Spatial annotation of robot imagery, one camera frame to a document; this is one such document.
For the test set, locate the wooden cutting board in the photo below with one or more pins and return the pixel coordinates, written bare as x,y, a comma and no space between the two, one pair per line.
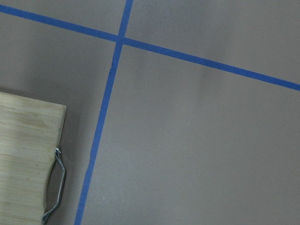
30,130

